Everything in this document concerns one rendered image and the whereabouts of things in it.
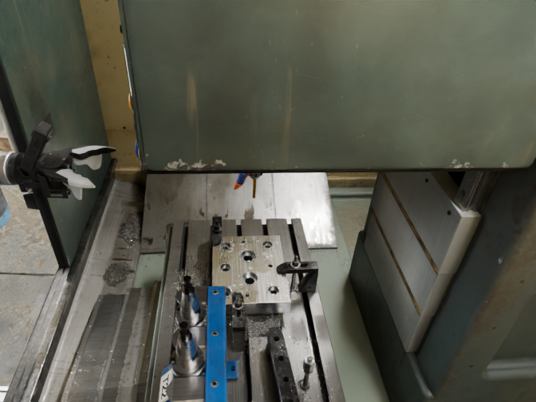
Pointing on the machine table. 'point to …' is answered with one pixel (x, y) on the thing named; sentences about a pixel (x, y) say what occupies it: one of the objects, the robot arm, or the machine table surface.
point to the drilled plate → (262, 299)
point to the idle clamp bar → (282, 370)
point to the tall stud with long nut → (307, 372)
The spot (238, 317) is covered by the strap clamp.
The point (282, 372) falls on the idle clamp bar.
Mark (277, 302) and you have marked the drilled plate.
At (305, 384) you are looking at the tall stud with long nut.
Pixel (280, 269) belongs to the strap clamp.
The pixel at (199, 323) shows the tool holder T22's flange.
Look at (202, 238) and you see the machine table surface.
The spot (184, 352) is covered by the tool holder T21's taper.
